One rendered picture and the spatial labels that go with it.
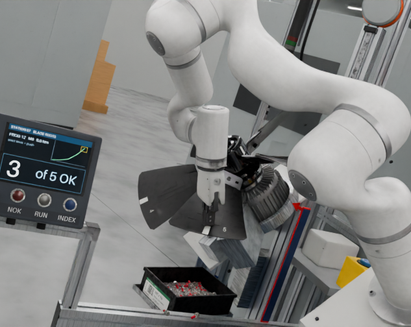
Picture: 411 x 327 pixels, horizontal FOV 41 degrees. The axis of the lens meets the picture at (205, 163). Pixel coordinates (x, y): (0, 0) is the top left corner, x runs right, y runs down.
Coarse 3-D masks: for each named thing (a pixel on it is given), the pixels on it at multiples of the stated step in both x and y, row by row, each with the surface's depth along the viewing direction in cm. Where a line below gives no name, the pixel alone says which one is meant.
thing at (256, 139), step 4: (260, 132) 179; (256, 136) 179; (260, 136) 182; (252, 140) 178; (256, 140) 181; (248, 144) 178; (252, 144) 180; (256, 144) 181; (248, 148) 180; (252, 148) 183; (244, 160) 172; (248, 160) 172; (252, 160) 172; (256, 160) 171; (260, 160) 170; (264, 160) 170; (268, 160) 172; (256, 164) 172
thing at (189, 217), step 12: (228, 192) 166; (240, 192) 169; (192, 204) 160; (228, 204) 162; (240, 204) 164; (180, 216) 157; (192, 216) 156; (216, 216) 157; (228, 216) 158; (240, 216) 160; (192, 228) 153; (216, 228) 153; (240, 228) 155
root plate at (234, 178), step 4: (224, 172) 173; (228, 172) 174; (232, 176) 173; (236, 176) 174; (232, 180) 172; (236, 180) 173; (240, 180) 173; (228, 184) 170; (232, 184) 171; (236, 184) 171; (240, 184) 172
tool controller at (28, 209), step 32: (0, 128) 101; (32, 128) 104; (64, 128) 107; (0, 160) 102; (32, 160) 104; (64, 160) 107; (96, 160) 110; (0, 192) 102; (32, 192) 104; (64, 192) 107; (64, 224) 107
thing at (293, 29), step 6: (300, 0) 161; (306, 0) 159; (300, 6) 160; (306, 6) 160; (300, 12) 160; (306, 12) 161; (294, 18) 161; (300, 18) 160; (294, 24) 161; (300, 24) 161; (294, 30) 161; (300, 30) 162; (294, 36) 161
